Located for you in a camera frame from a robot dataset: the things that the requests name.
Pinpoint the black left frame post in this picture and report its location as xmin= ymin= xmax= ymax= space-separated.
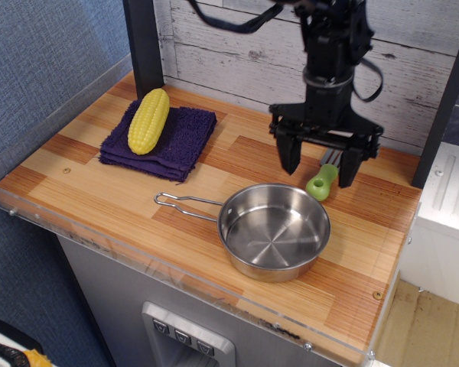
xmin=122 ymin=0 xmax=164 ymax=99

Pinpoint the clear acrylic guard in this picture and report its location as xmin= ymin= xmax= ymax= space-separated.
xmin=0 ymin=46 xmax=428 ymax=365

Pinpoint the stainless steel pan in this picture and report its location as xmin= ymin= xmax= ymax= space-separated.
xmin=154 ymin=182 xmax=332 ymax=284

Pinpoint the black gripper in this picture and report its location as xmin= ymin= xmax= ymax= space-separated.
xmin=269 ymin=76 xmax=383 ymax=188

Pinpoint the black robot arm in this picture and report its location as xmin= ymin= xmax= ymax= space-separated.
xmin=269 ymin=1 xmax=384 ymax=188

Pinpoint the white ribbed side panel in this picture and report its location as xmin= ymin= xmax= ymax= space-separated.
xmin=418 ymin=142 xmax=459 ymax=230

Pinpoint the grey toy fridge cabinet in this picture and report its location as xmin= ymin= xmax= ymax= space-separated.
xmin=55 ymin=232 xmax=353 ymax=367

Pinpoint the yellow object bottom left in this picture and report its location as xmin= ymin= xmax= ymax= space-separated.
xmin=23 ymin=349 xmax=54 ymax=367

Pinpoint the green handled grey spatula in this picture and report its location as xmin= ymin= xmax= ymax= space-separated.
xmin=305 ymin=148 xmax=342 ymax=201

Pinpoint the dark blue folded towel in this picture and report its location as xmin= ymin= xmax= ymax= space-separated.
xmin=99 ymin=100 xmax=217 ymax=183

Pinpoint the black right frame post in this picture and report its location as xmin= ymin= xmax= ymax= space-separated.
xmin=411 ymin=49 xmax=459 ymax=189

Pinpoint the black frame post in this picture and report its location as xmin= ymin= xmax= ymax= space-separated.
xmin=411 ymin=49 xmax=459 ymax=189
xmin=122 ymin=0 xmax=164 ymax=99

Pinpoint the silver dispenser panel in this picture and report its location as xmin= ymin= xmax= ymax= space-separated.
xmin=142 ymin=301 xmax=236 ymax=366

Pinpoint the yellow plastic corn cob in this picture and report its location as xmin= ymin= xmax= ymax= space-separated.
xmin=128 ymin=88 xmax=170 ymax=155

